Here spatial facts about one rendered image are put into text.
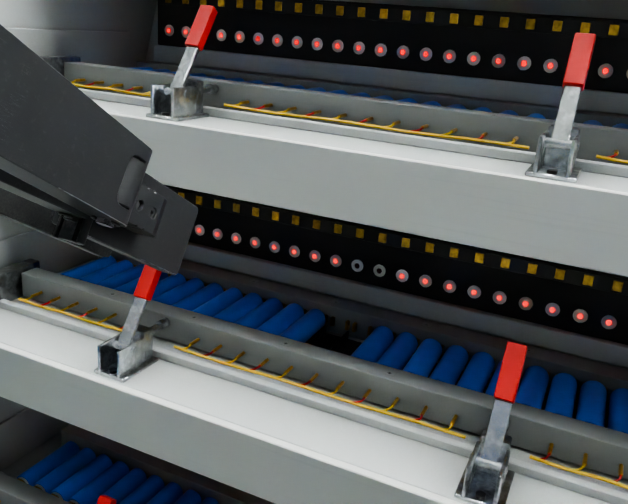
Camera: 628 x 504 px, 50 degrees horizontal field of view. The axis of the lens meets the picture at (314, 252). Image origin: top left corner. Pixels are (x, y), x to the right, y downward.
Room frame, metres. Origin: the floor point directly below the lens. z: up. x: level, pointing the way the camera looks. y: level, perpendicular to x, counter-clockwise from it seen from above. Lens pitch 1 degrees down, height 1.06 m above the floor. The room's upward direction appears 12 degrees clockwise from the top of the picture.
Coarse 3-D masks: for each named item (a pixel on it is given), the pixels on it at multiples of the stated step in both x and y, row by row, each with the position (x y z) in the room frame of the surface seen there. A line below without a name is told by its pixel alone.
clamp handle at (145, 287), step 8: (144, 272) 0.50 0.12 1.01; (152, 272) 0.50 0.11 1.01; (160, 272) 0.50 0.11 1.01; (144, 280) 0.50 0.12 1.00; (152, 280) 0.50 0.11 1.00; (136, 288) 0.50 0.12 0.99; (144, 288) 0.50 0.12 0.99; (152, 288) 0.50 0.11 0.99; (136, 296) 0.50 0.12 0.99; (144, 296) 0.49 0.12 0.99; (136, 304) 0.49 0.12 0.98; (144, 304) 0.49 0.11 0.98; (136, 312) 0.49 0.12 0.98; (128, 320) 0.49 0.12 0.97; (136, 320) 0.49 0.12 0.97; (128, 328) 0.49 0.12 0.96; (136, 328) 0.49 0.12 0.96; (120, 336) 0.49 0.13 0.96; (128, 336) 0.49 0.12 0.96; (128, 344) 0.49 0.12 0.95
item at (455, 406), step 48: (48, 288) 0.58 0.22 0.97; (96, 288) 0.57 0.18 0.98; (192, 336) 0.53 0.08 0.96; (240, 336) 0.51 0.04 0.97; (336, 384) 0.48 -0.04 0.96; (384, 384) 0.46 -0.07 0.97; (432, 384) 0.46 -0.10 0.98; (480, 432) 0.44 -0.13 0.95; (528, 432) 0.43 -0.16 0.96; (576, 432) 0.41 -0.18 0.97
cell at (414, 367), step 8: (424, 344) 0.53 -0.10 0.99; (432, 344) 0.53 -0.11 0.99; (440, 344) 0.53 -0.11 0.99; (416, 352) 0.52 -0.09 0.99; (424, 352) 0.51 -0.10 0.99; (432, 352) 0.52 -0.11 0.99; (440, 352) 0.53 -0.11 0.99; (416, 360) 0.50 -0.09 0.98; (424, 360) 0.50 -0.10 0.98; (432, 360) 0.51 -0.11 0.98; (408, 368) 0.49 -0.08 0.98; (416, 368) 0.49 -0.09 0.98; (424, 368) 0.49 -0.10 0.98; (432, 368) 0.51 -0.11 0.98; (424, 376) 0.49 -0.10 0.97
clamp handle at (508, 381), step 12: (516, 348) 0.40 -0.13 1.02; (504, 360) 0.40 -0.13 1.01; (516, 360) 0.40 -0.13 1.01; (504, 372) 0.40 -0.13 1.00; (516, 372) 0.40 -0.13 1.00; (504, 384) 0.40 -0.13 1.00; (516, 384) 0.39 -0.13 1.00; (504, 396) 0.39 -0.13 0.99; (504, 408) 0.39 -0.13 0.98; (492, 420) 0.39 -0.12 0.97; (504, 420) 0.39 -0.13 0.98; (492, 432) 0.39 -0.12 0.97; (504, 432) 0.39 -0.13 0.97; (492, 444) 0.39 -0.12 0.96; (492, 456) 0.39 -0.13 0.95
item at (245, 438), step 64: (0, 256) 0.59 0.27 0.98; (64, 256) 0.66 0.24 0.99; (192, 256) 0.65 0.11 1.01; (0, 320) 0.55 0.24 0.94; (448, 320) 0.56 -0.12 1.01; (512, 320) 0.53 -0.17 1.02; (0, 384) 0.52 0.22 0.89; (64, 384) 0.49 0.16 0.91; (128, 384) 0.47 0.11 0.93; (192, 384) 0.48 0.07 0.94; (192, 448) 0.45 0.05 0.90; (256, 448) 0.43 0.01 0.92; (320, 448) 0.42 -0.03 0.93; (384, 448) 0.42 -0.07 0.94; (512, 448) 0.43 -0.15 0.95
